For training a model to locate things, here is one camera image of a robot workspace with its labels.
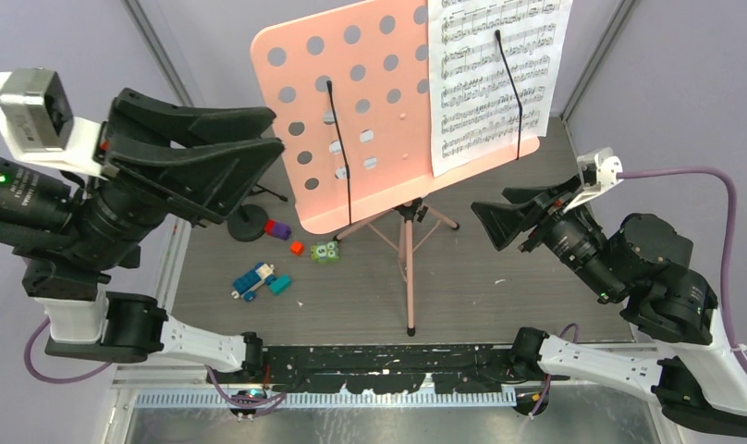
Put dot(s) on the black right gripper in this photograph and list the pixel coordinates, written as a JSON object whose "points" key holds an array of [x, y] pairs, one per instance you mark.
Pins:
{"points": [[500, 220]]}

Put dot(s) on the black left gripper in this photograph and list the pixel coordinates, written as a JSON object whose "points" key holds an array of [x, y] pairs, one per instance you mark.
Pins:
{"points": [[210, 178]]}

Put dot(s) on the pink music stand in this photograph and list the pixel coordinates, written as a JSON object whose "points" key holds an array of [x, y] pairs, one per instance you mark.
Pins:
{"points": [[350, 88]]}

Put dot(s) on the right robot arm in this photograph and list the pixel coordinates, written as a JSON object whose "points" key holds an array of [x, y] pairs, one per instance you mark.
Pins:
{"points": [[645, 267]]}

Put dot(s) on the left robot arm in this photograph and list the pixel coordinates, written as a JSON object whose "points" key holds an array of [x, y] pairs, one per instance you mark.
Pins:
{"points": [[71, 239]]}

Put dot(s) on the right sheet music page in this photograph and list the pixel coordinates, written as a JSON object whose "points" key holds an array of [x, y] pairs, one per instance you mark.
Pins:
{"points": [[492, 72]]}

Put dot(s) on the black round-base microphone stand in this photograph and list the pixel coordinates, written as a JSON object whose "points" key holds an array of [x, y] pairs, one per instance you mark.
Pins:
{"points": [[248, 223]]}

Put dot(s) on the purple and red brick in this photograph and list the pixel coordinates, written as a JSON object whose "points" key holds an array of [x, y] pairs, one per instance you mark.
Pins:
{"points": [[278, 230]]}

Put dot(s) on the blue toy brick car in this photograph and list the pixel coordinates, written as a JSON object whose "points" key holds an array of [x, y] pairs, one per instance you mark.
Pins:
{"points": [[244, 287]]}

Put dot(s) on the small red-orange cube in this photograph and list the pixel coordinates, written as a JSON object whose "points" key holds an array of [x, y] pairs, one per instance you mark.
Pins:
{"points": [[297, 248]]}

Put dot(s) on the teal toy brick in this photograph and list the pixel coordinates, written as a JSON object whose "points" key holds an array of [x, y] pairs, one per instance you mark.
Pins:
{"points": [[277, 285]]}

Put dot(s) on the green owl number block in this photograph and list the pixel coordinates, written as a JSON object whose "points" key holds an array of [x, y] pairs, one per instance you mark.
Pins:
{"points": [[325, 252]]}

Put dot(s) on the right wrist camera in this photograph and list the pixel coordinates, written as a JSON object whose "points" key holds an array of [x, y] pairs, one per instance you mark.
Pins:
{"points": [[599, 172]]}

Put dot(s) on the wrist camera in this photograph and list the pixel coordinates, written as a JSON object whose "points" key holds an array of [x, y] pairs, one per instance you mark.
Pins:
{"points": [[39, 127], [599, 172]]}

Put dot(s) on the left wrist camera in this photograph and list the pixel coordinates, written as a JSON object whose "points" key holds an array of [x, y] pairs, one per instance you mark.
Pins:
{"points": [[39, 127]]}

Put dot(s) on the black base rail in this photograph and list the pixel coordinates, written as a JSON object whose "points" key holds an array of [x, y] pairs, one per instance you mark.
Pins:
{"points": [[384, 369]]}

